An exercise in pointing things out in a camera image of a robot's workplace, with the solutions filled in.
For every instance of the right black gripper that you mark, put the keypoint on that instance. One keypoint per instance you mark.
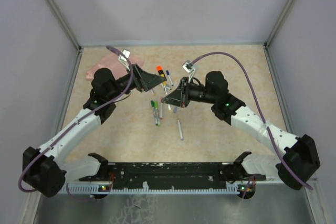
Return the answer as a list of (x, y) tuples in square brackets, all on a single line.
[(180, 96)]

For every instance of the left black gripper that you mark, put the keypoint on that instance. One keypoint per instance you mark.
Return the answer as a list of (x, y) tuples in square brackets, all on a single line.
[(143, 80)]

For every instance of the light green capped marker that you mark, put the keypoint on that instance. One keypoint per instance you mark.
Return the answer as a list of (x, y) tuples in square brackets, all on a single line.
[(157, 112)]

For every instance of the dark green capped marker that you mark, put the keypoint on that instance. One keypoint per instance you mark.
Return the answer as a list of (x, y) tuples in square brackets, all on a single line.
[(154, 112)]

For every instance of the magenta capped marker pen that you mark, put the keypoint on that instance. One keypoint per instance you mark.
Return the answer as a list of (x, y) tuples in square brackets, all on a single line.
[(161, 110)]

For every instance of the lavender marker pen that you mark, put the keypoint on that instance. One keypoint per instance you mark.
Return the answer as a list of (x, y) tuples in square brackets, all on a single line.
[(180, 130)]

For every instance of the yellow capped marker pen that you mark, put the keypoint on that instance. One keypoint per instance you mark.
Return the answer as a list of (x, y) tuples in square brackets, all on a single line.
[(166, 93)]

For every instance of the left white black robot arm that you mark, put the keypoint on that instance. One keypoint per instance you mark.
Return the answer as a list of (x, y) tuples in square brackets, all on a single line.
[(45, 169)]

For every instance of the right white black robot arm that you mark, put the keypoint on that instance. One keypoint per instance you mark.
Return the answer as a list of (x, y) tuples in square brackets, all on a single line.
[(295, 158)]

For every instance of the blue capped marker pen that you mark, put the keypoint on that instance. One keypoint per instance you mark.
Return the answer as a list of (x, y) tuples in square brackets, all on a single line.
[(169, 77)]

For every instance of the orange capped black highlighter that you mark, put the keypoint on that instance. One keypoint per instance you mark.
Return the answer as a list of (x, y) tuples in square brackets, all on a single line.
[(160, 71)]

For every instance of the pink plastic bag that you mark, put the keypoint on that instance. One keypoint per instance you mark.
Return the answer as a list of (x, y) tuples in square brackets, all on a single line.
[(111, 61)]

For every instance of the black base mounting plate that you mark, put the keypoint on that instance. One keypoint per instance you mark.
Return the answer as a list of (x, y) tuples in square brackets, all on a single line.
[(211, 175)]

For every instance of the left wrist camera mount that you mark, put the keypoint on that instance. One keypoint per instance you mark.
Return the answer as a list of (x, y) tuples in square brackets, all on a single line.
[(123, 58)]

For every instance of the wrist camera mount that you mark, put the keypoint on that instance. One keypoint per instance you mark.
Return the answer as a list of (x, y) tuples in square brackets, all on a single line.
[(123, 58), (190, 68)]

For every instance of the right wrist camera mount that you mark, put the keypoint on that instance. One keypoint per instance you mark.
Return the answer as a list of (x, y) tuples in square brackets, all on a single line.
[(190, 68)]

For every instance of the white slotted cable duct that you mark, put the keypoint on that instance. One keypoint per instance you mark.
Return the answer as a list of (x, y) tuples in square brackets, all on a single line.
[(102, 189)]

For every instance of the aluminium frame rail left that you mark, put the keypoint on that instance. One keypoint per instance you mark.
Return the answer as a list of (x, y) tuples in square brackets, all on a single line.
[(63, 23)]

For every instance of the aluminium frame rail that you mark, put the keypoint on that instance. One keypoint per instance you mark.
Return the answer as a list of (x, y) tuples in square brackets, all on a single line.
[(279, 23), (63, 23)]

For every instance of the aluminium frame rail right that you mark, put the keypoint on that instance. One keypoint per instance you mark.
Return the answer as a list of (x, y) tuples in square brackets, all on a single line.
[(279, 23)]

